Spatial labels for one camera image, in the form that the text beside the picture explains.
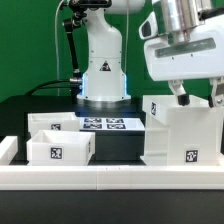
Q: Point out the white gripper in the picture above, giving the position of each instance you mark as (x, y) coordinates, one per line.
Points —
(201, 57)

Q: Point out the white drawer cabinet frame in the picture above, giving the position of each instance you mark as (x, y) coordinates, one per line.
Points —
(181, 135)

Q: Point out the white drawer box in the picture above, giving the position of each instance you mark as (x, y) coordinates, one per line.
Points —
(58, 121)
(60, 148)

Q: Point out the white front drawer box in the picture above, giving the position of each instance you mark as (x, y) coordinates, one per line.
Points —
(60, 148)

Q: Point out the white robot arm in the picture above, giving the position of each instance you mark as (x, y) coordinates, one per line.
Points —
(183, 40)

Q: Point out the marker tag sheet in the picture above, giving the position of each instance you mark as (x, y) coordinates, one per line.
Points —
(110, 124)

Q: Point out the white fence wall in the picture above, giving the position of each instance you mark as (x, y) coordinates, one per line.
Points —
(22, 177)

